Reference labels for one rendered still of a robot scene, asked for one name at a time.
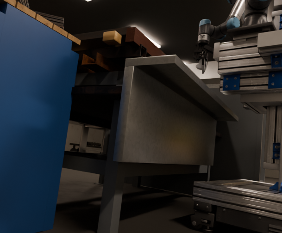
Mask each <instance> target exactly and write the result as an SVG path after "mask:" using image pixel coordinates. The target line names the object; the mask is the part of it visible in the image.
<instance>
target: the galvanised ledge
mask: <svg viewBox="0 0 282 233"><path fill-rule="evenodd" d="M127 66H135V67H136V68H138V69H139V70H141V71H142V72H144V73H145V74H147V75H148V76H150V77H151V78H153V79H154V80H156V81H157V82H159V83H160V84H162V85H163V86H165V87H166V88H168V89H170V90H171V91H172V92H174V93H175V94H177V95H179V96H180V97H182V98H183V99H185V100H186V101H188V102H189V103H191V104H192V105H194V106H195V107H197V108H198V109H200V110H201V111H203V112H204V113H206V114H207V115H209V116H210V117H212V118H213V119H215V120H216V121H232V122H238V117H237V116H236V115H235V114H234V113H233V112H232V111H231V110H230V109H229V108H228V107H227V106H226V105H225V104H224V103H223V102H222V101H221V100H220V99H219V98H218V97H217V96H216V95H215V94H214V93H213V92H212V90H211V89H210V88H209V87H208V86H207V85H206V84H205V83H204V82H203V81H202V80H201V79H200V78H199V77H198V76H197V75H196V74H195V73H194V72H193V71H192V70H191V69H190V68H189V67H188V66H187V65H186V64H185V63H184V62H183V61H182V60H181V59H180V58H179V57H178V56H177V55H163V56H151V57H139V58H127V59H125V67H127Z"/></svg>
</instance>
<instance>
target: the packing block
mask: <svg viewBox="0 0 282 233"><path fill-rule="evenodd" d="M121 38H122V36H121V35H120V34H119V33H118V32H117V31H108V32H104V33H103V40H102V41H103V42H105V43H106V44H108V45H109V46H110V45H118V44H121Z"/></svg>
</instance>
